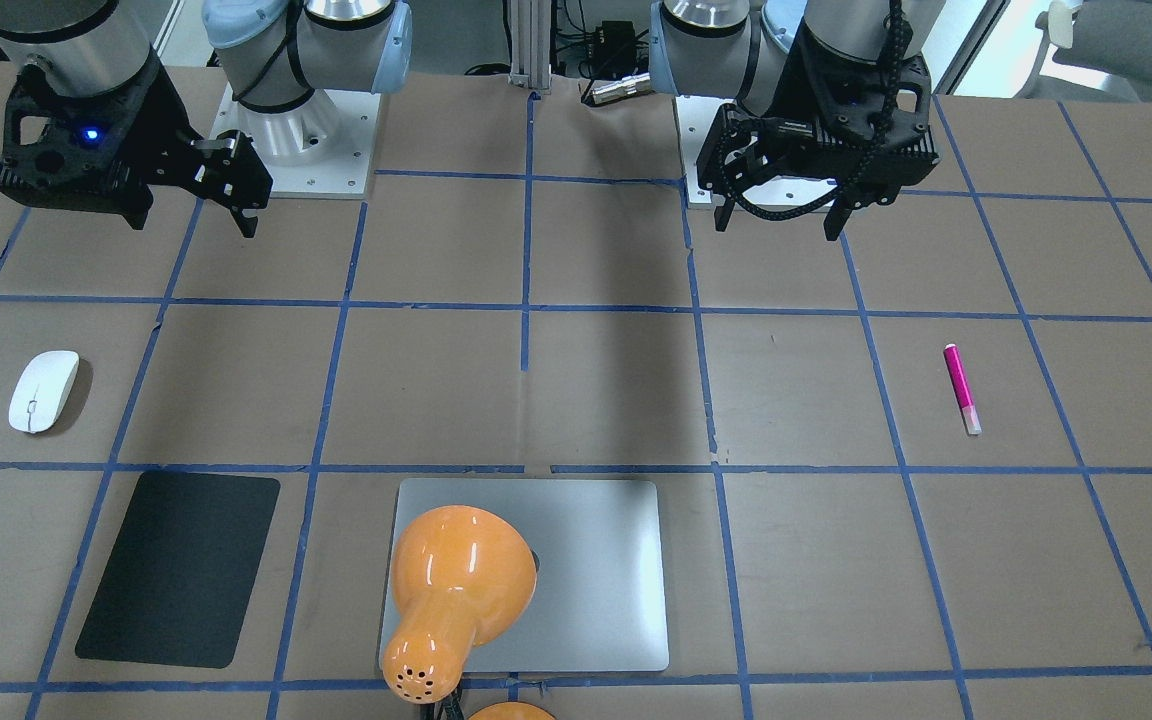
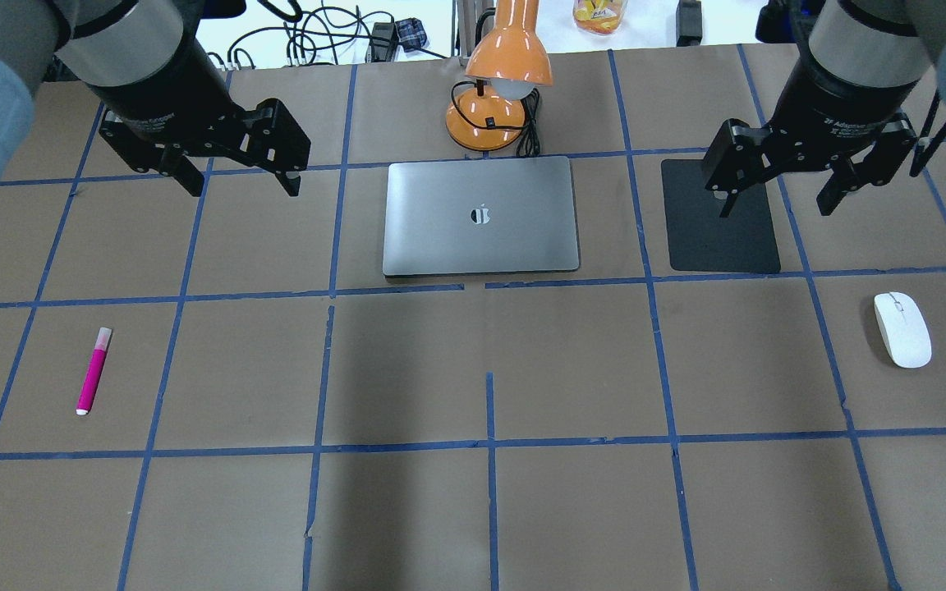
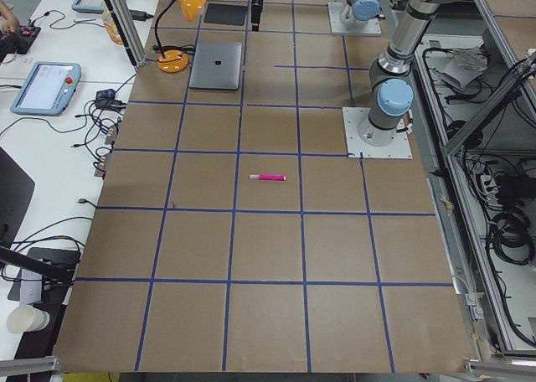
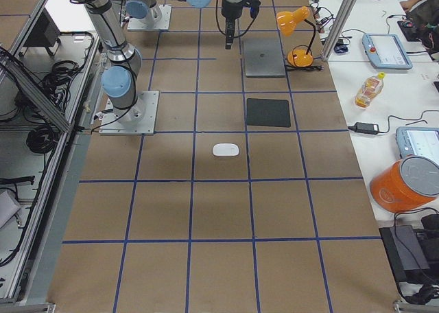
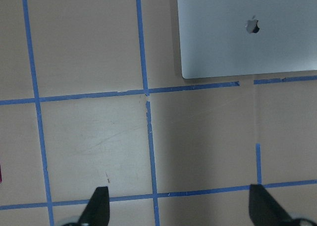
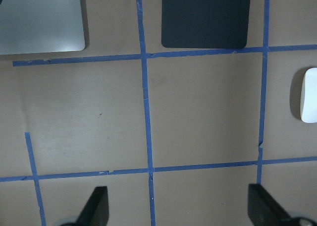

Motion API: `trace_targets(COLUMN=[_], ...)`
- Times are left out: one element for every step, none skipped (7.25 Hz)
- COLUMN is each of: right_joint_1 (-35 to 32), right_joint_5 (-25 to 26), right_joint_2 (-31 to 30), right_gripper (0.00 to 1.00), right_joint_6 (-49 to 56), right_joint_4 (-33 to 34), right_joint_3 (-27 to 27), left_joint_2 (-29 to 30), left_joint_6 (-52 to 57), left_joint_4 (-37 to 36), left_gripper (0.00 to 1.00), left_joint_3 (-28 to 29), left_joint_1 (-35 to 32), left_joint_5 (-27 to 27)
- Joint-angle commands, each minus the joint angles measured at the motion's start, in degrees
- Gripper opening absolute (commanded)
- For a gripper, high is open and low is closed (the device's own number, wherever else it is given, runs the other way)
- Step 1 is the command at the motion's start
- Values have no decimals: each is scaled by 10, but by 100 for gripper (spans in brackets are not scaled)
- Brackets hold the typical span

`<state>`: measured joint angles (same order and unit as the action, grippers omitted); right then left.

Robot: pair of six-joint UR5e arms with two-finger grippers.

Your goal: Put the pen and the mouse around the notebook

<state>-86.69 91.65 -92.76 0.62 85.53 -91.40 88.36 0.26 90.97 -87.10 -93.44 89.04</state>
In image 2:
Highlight orange desk lamp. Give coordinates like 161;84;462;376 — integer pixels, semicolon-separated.
444;1;554;156

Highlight silver grey laptop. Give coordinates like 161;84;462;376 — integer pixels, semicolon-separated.
382;156;581;277

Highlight tangled black cables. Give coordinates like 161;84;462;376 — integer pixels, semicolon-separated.
207;0;449;71

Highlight black power adapter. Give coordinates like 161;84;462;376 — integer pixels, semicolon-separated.
675;0;705;46

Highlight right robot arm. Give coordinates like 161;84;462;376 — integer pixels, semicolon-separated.
702;1;946;217

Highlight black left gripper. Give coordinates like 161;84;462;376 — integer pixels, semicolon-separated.
92;34;311;197

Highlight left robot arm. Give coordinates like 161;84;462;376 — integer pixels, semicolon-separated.
0;1;310;197

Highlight pink marker pen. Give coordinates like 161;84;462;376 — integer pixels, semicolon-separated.
75;327;113;416

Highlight black mousepad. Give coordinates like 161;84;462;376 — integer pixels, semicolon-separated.
660;158;781;274

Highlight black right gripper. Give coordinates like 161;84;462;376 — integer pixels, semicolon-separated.
701;57;917;218

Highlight white computer mouse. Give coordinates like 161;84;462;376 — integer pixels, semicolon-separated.
872;291;934;368

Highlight black lamp power cable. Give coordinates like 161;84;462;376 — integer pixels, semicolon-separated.
450;80;543;158

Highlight orange juice bottle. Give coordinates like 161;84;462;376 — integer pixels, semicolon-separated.
572;0;628;36

